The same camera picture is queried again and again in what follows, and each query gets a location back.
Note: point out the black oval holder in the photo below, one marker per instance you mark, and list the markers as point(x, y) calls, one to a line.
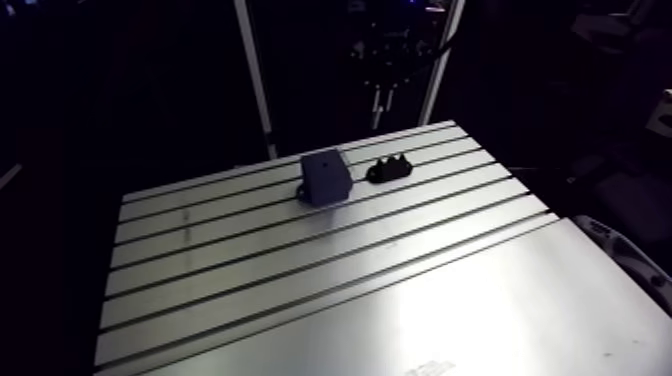
point(389, 170)

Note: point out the pale metal post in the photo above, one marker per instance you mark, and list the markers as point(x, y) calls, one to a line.
point(255, 78)
point(440, 63)

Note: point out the dark blue-grey block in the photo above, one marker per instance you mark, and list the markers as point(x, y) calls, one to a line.
point(325, 178)

